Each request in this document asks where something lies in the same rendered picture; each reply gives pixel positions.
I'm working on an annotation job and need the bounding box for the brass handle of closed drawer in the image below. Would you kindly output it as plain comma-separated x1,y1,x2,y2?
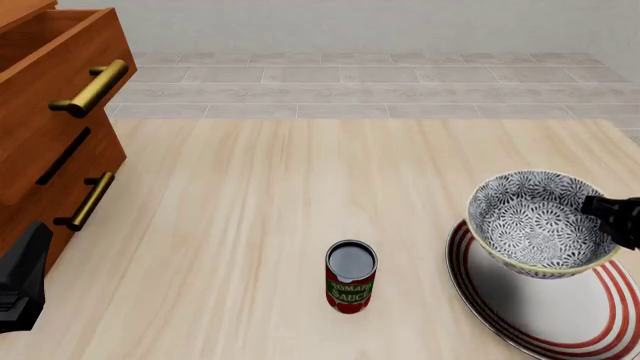
52,171,116,233

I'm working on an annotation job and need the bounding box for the closed wooden drawer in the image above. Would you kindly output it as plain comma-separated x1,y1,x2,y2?
0,149,128,279

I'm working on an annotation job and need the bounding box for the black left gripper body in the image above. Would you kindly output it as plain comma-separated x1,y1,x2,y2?
0,284,46,334

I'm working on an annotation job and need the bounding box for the black patterned bowl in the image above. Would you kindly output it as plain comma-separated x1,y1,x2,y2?
465,168,624,281

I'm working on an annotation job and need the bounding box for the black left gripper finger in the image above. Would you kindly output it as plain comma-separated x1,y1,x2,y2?
0,220,54,292

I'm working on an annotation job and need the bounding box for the wooden cabinet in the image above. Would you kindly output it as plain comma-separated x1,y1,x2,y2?
0,0,139,279

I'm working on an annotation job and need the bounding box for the open wooden drawer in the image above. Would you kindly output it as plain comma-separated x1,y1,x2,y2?
0,0,139,207

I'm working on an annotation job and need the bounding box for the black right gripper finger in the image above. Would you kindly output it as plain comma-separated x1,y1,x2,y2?
581,194,640,225
598,219,640,252

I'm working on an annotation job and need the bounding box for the tomato sauce tin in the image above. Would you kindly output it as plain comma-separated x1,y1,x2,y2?
324,239,380,316

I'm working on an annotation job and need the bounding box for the brass handle of open drawer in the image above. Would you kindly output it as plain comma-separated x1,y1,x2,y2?
47,58,130,120

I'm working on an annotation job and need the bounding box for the white plate with red rings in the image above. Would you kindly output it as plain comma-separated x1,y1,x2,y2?
444,218,640,360

